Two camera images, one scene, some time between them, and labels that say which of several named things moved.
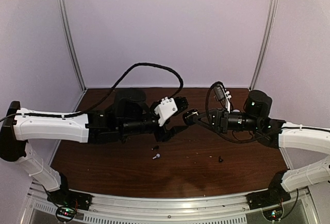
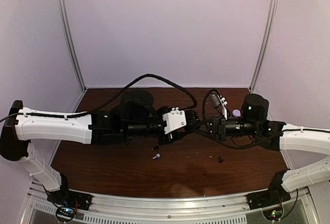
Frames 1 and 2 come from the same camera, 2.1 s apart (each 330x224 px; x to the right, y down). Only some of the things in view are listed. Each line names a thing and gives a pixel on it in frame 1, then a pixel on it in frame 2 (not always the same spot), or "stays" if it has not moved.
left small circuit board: x=65 y=213 stays
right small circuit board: x=273 y=214 stays
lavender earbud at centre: x=158 y=155 stays
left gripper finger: x=174 y=130 -> x=182 y=134
